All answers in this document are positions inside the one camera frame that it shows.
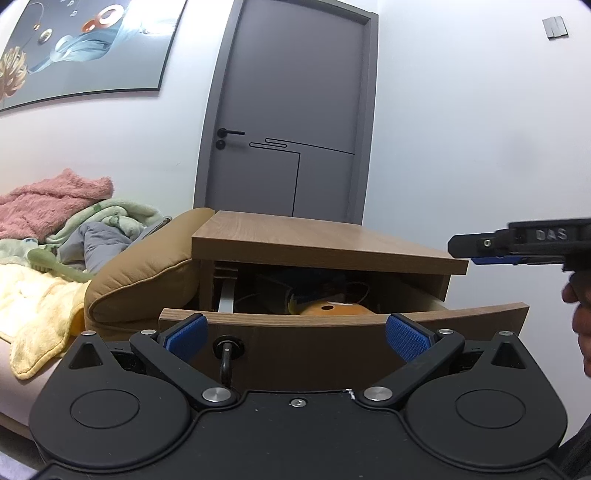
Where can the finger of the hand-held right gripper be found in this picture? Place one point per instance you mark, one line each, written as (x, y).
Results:
(480, 244)

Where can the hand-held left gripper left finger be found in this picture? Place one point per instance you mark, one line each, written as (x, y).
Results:
(187, 334)

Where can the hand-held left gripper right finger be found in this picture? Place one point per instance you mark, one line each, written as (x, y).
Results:
(406, 337)

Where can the black drawer key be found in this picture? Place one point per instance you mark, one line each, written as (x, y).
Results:
(227, 353)

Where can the orange plush toy blue shirt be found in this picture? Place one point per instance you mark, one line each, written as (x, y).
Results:
(337, 309)

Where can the wooden drawer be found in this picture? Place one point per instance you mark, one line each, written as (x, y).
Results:
(300, 341)

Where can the person's right hand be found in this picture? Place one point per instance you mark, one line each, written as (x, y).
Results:
(582, 323)

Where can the brown cushion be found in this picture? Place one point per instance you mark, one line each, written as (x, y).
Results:
(147, 272)

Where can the grey cloth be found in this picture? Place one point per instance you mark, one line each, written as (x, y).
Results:
(101, 244)

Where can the green patterned blanket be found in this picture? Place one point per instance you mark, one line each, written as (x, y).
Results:
(124, 214)

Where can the wooden nightstand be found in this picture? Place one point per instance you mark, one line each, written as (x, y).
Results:
(300, 235)

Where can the yellow fluffy blanket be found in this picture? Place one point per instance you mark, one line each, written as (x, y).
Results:
(32, 314)

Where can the pink bed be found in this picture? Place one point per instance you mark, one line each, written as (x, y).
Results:
(9, 392)

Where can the pink fluffy blanket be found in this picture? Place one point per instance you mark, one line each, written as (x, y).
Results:
(51, 203)

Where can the dark cloth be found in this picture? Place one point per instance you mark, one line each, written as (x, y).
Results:
(575, 457)

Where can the grey door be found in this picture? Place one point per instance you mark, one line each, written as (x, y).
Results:
(291, 83)

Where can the grey wall fitting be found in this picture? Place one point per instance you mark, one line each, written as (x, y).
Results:
(555, 27)

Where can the framed abstract wall picture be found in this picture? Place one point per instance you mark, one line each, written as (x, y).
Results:
(78, 50)

